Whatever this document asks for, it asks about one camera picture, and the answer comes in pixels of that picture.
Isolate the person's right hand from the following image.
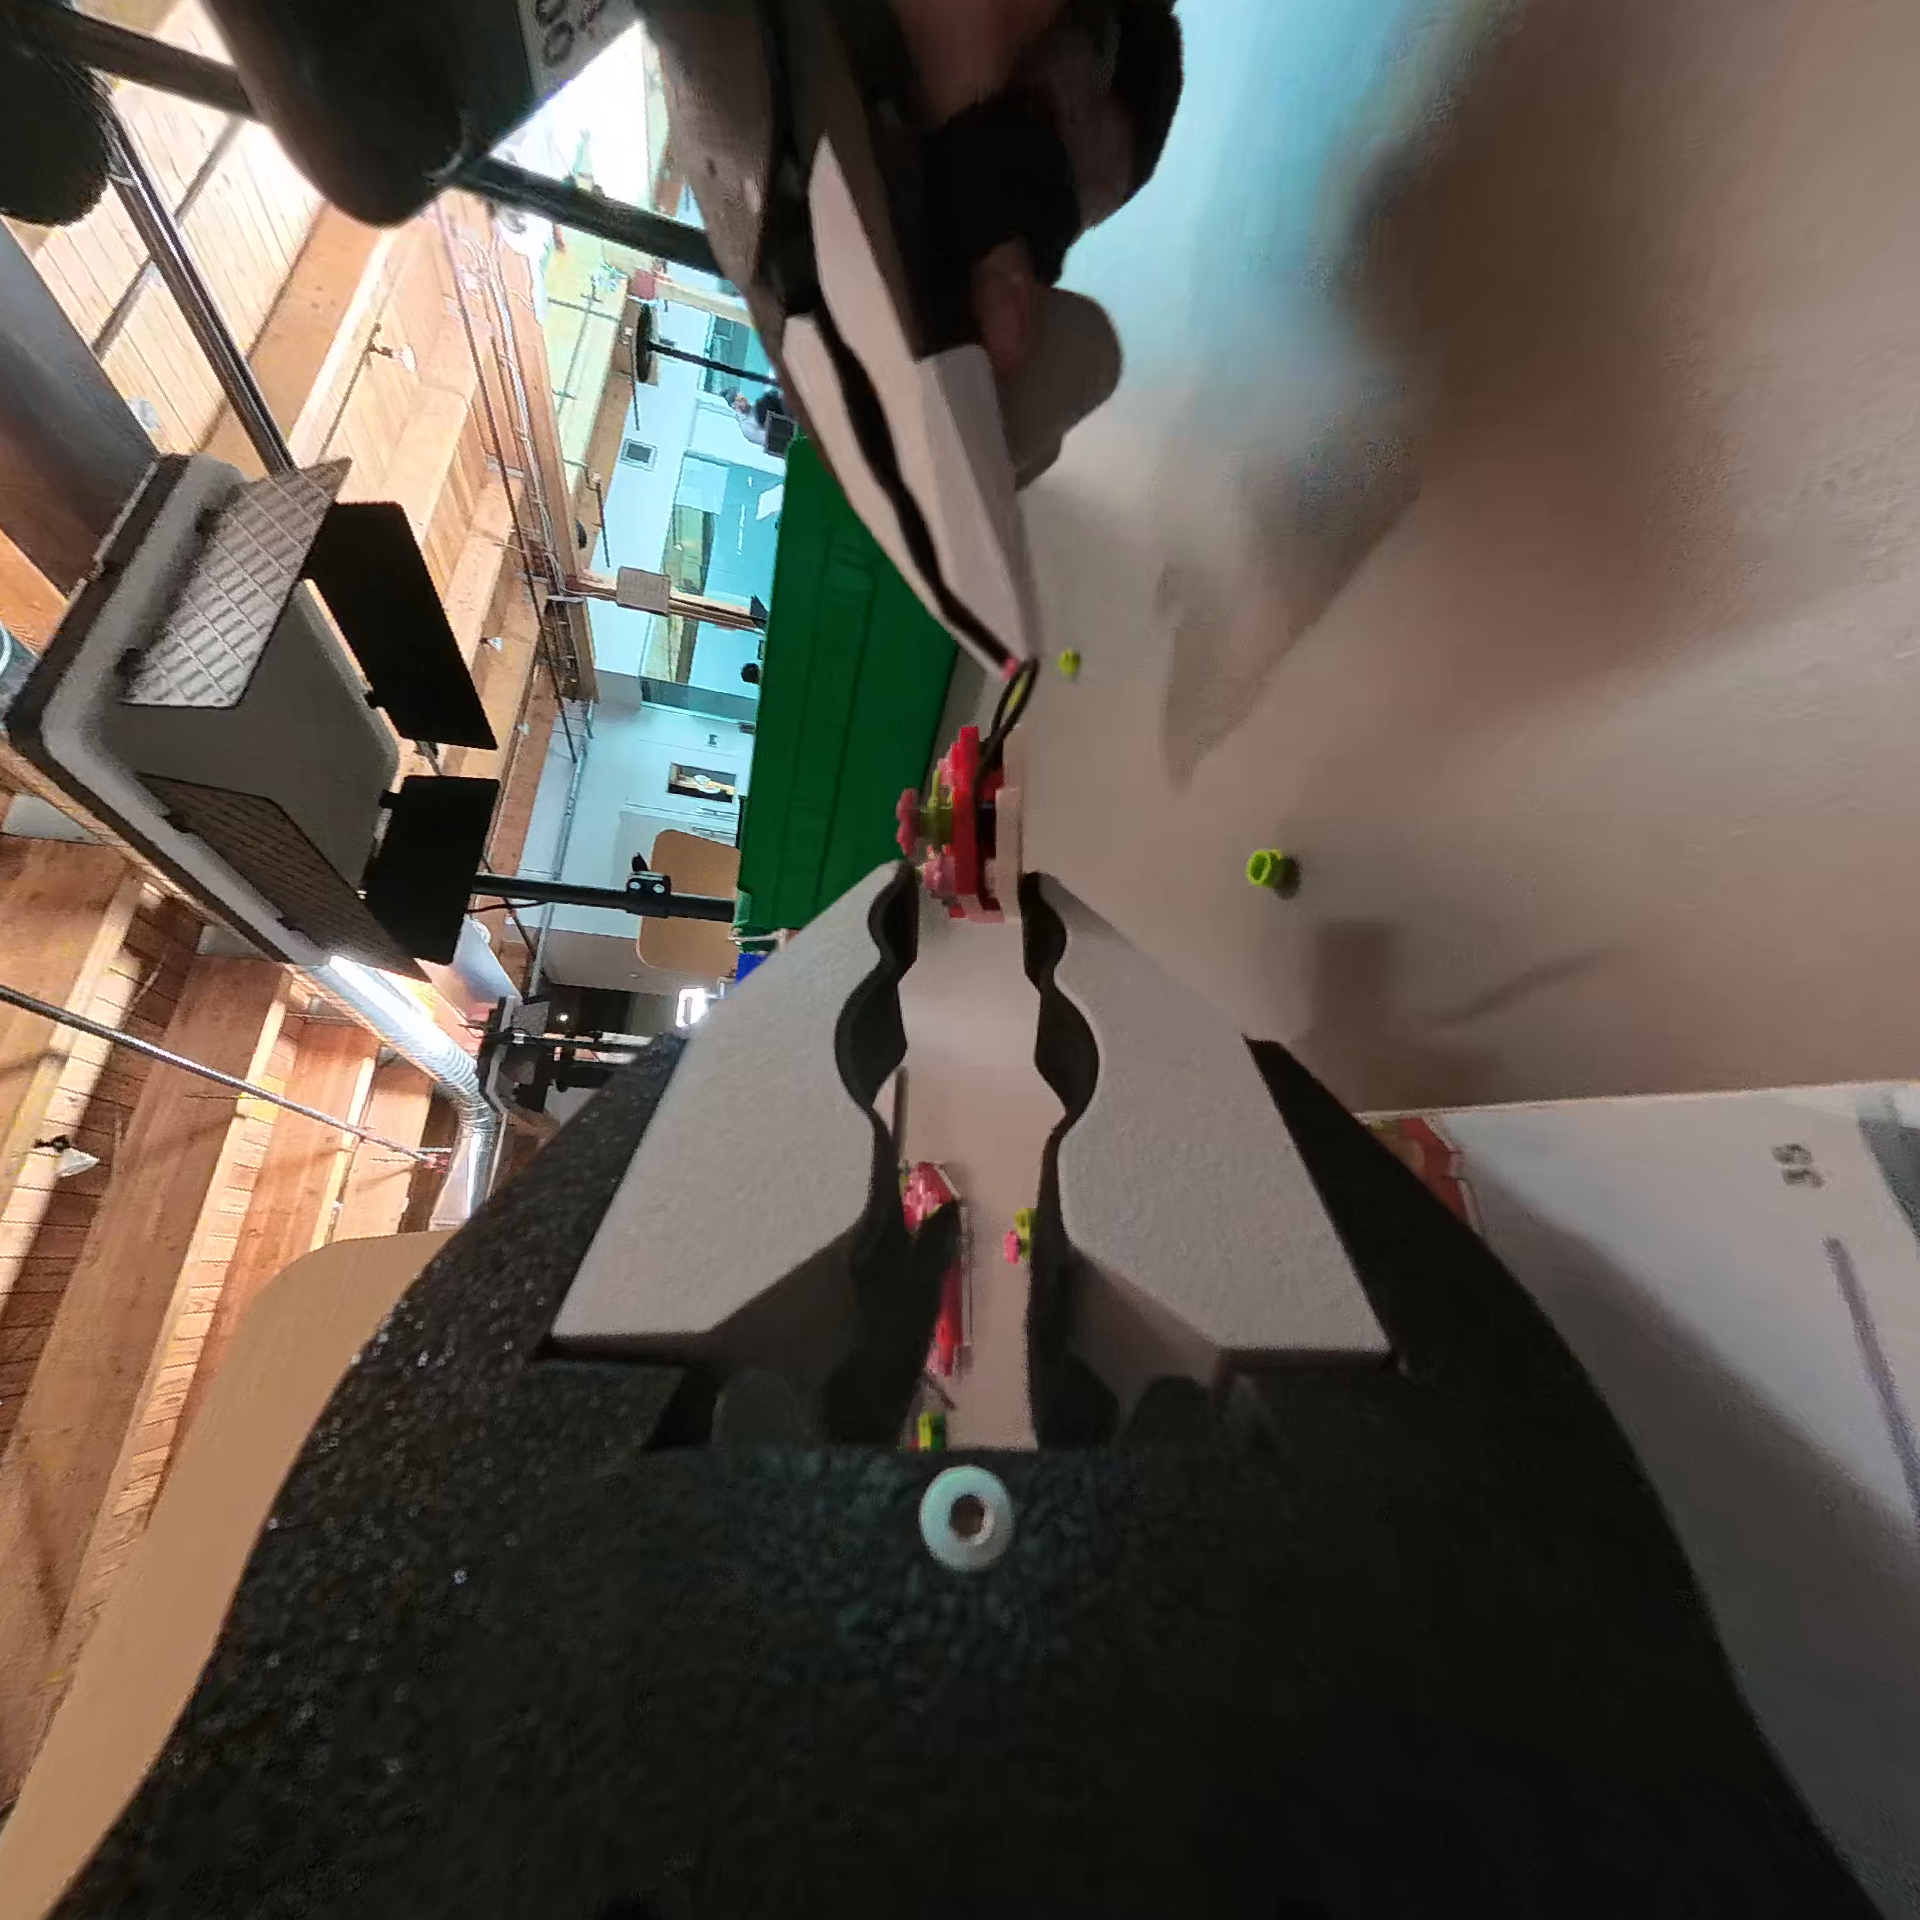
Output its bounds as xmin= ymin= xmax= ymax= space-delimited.
xmin=889 ymin=0 xmax=1187 ymax=378

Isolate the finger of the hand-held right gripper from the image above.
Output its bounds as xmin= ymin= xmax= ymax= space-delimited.
xmin=775 ymin=307 xmax=1002 ymax=672
xmin=808 ymin=137 xmax=1045 ymax=672

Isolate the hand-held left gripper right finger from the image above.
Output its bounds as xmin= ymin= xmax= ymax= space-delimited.
xmin=1021 ymin=872 xmax=1389 ymax=1397

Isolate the tan curved wooden panel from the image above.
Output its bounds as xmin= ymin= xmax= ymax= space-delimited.
xmin=0 ymin=1227 xmax=485 ymax=1920

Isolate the pink lego assembly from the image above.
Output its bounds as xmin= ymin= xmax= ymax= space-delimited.
xmin=900 ymin=1160 xmax=977 ymax=1385

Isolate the silver ventilation duct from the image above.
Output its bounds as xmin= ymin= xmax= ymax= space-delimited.
xmin=306 ymin=957 xmax=500 ymax=1219

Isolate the grey ceiling heating unit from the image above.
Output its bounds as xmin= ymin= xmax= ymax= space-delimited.
xmin=5 ymin=452 xmax=502 ymax=974

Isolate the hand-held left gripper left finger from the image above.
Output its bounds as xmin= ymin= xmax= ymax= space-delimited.
xmin=551 ymin=855 xmax=920 ymax=1351

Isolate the white instruction booklet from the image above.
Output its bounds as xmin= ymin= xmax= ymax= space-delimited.
xmin=1351 ymin=1078 xmax=1920 ymax=1920

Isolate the pink red lego model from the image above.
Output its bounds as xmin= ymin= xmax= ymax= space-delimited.
xmin=895 ymin=658 xmax=1043 ymax=927

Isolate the black ceiling rod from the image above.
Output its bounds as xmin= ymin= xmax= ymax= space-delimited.
xmin=0 ymin=982 xmax=441 ymax=1168

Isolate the green plastic bin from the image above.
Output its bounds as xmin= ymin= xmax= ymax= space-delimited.
xmin=737 ymin=431 xmax=962 ymax=941

